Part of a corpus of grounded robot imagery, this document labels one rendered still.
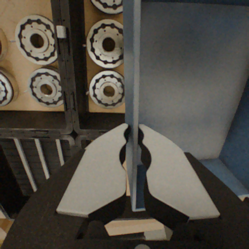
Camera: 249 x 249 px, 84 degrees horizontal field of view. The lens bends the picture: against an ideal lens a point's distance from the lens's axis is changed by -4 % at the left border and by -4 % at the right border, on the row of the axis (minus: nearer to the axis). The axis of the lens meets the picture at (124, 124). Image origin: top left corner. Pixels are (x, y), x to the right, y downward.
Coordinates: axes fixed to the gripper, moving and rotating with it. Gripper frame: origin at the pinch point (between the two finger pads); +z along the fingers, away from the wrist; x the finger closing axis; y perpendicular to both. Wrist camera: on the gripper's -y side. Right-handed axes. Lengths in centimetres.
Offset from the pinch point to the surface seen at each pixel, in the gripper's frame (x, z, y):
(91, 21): -9.3, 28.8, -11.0
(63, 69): -12.9, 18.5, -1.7
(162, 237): 78, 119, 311
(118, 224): -3, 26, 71
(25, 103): -29.5, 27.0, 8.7
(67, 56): -11.8, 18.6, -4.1
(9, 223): -61, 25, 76
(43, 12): -19.8, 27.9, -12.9
